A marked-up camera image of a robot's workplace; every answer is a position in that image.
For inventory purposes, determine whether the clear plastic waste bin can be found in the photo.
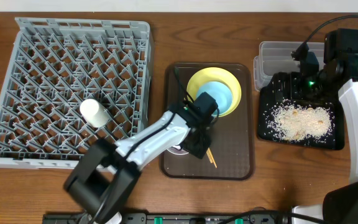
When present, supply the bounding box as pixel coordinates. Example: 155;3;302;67
253;40;326;91

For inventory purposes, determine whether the grey plastic dish rack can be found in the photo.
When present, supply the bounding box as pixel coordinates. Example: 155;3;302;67
0;17;154;169

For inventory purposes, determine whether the brown serving tray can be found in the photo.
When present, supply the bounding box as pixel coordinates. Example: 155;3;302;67
160;62;255;180

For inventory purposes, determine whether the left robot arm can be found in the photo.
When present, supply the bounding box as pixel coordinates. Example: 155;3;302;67
63;101;218;223

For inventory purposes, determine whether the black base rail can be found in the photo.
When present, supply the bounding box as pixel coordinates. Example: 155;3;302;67
42;207;323;224

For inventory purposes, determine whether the pile of rice waste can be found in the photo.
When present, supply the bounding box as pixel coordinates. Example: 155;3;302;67
263;100;334;142

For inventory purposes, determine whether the pink-rimmed white bowl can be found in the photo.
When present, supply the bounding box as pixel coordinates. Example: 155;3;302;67
167;146;188;156

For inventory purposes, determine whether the light blue bowl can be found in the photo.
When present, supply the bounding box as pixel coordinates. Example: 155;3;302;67
196;82;232;116

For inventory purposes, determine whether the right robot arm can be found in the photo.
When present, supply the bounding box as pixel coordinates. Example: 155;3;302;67
292;44;358;223

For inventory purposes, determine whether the black waste tray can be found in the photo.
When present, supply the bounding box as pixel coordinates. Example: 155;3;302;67
257;83;345;150

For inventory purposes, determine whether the white cup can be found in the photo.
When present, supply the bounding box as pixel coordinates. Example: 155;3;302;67
80;99;109;128

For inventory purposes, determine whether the yellow round plate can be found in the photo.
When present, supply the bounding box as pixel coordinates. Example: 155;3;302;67
186;67;242;117

